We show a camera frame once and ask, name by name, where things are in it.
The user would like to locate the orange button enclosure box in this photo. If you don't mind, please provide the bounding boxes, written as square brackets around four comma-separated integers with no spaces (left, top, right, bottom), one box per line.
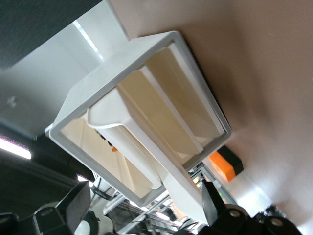
[208,146,245,184]

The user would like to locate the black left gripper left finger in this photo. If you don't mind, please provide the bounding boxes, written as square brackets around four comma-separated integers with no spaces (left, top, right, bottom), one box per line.
[0,181,91,235]

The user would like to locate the white drawer cabinet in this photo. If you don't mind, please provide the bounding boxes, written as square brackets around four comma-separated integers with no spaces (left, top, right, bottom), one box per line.
[0,0,232,208]

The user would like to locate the long white light tube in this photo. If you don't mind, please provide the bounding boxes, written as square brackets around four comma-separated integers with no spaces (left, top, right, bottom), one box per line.
[0,134,32,160]

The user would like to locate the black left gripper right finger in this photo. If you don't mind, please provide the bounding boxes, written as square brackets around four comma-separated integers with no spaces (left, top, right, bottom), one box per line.
[199,181,301,235]

